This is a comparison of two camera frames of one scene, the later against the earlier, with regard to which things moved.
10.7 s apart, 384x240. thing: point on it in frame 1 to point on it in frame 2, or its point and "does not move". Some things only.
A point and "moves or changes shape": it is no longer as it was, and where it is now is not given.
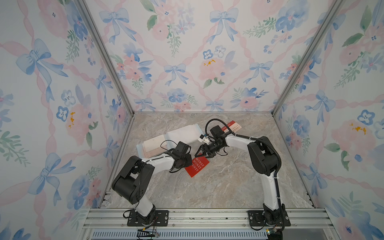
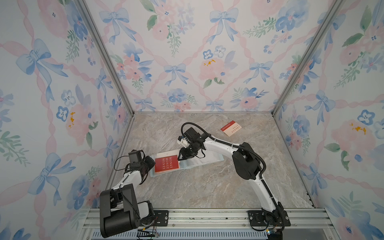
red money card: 198,164 moves or changes shape
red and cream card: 233,125 does not move
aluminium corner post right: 338,4 does not move
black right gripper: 202,147 to 184,154
